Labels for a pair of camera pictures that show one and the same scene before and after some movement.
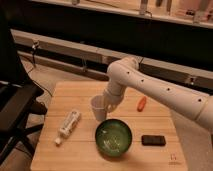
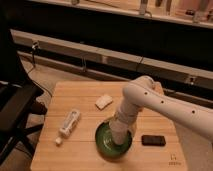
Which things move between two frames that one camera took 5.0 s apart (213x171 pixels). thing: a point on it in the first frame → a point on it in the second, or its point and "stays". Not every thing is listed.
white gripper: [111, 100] → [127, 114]
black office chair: [18, 96] stays
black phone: [153, 140] stays
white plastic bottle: [69, 124] stays
